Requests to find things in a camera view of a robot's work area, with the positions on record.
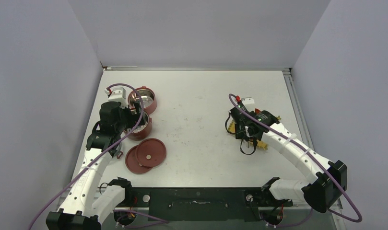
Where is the aluminium rail frame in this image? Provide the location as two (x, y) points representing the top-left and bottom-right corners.
(102, 66), (344, 210)

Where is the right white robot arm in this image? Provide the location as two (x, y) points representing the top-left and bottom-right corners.
(229, 107), (347, 213)

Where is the lower red round lid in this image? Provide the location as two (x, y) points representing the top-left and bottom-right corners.
(125, 146), (152, 174)

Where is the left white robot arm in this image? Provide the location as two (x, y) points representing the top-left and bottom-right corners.
(46, 102), (144, 230)

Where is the bamboo mat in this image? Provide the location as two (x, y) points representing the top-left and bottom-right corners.
(225, 114), (268, 155)

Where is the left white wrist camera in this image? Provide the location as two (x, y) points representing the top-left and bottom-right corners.
(105, 87), (127, 104)

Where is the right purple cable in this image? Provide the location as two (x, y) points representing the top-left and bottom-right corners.
(228, 93), (363, 223)

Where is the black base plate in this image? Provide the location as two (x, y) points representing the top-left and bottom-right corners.
(117, 187), (293, 222)

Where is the red round lid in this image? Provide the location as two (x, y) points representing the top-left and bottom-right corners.
(125, 146), (152, 174)
(136, 138), (166, 167)

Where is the upper red round lid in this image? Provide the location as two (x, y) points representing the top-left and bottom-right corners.
(136, 138), (166, 167)

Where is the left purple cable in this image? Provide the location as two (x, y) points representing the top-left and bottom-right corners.
(28, 83), (145, 230)

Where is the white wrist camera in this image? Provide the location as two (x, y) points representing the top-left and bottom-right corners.
(105, 87), (127, 104)
(235, 96), (255, 106)

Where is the glass lid with red clip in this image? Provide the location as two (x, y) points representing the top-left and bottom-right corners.
(113, 142), (123, 159)

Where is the purple cable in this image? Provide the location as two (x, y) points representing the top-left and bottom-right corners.
(28, 83), (145, 230)
(228, 93), (363, 223)

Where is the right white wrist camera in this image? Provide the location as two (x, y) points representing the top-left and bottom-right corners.
(235, 96), (255, 106)

